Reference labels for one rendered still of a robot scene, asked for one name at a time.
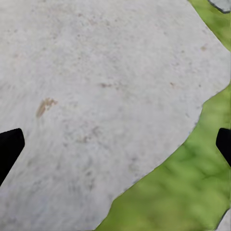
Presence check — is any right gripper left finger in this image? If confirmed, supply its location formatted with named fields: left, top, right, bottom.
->
left=0, top=128, right=25, bottom=186

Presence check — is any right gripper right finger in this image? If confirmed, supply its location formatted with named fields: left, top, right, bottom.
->
left=216, top=128, right=231, bottom=166

